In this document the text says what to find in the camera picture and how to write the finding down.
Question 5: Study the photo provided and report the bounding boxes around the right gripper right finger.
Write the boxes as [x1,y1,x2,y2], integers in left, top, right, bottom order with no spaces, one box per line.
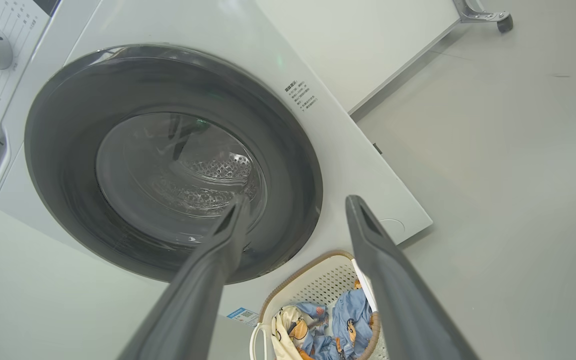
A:
[345,195,480,360]

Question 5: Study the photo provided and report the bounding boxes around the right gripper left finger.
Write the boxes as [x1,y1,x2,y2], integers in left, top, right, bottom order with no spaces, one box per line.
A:
[118,194,252,360]

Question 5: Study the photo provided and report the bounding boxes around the blue cartoon print garment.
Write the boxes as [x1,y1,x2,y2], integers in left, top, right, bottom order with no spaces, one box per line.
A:
[313,280,375,360]

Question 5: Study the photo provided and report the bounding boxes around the blue and cream cartoon garment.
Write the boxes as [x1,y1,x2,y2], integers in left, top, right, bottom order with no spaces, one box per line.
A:
[270,301,330,360]

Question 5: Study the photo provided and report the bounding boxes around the glass washing machine door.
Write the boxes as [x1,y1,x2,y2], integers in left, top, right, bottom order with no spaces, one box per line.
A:
[24,44,324,285]

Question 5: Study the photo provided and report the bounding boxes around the white front-load washing machine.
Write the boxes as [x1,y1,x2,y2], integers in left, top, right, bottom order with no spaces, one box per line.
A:
[0,0,434,328]

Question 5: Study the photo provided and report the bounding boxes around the blue energy label sticker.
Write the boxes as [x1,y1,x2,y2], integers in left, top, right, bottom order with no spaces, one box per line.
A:
[226,306,260,328]

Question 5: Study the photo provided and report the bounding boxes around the round filter cover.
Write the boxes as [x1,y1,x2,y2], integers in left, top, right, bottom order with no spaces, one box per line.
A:
[378,218,406,236]

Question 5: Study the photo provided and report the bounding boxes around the white perforated basket brown rim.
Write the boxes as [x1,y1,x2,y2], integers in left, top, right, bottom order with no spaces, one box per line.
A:
[249,250,384,360]

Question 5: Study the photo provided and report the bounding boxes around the stainless steel perforated drum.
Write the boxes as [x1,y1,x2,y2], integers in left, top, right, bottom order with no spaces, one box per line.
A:
[95,112,269,248]

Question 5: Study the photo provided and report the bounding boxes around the metal stand leg with caster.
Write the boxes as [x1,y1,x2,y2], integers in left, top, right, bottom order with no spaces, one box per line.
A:
[452,0,514,34]

